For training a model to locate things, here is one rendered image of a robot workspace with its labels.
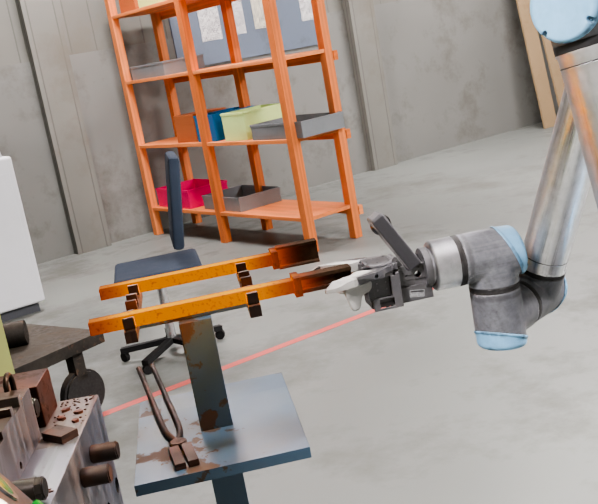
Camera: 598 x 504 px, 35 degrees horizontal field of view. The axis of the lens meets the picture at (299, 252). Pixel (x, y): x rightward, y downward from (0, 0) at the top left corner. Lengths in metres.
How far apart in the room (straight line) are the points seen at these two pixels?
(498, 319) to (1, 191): 4.79
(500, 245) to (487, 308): 0.11
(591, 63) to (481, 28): 9.26
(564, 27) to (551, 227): 0.41
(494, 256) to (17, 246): 4.82
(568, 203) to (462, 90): 8.79
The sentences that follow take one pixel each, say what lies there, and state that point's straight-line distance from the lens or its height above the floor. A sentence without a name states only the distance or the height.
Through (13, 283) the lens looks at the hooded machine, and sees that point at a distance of 6.24.
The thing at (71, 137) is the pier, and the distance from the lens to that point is 7.99.
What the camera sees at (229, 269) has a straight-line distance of 1.84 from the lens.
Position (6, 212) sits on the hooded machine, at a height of 0.68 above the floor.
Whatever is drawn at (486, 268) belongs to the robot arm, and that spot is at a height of 0.96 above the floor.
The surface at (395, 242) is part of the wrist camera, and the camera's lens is 1.63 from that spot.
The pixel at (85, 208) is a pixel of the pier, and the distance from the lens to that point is 8.04.
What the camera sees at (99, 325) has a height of 1.00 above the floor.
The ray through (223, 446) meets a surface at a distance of 1.70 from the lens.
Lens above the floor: 1.40
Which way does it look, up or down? 12 degrees down
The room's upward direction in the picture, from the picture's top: 10 degrees counter-clockwise
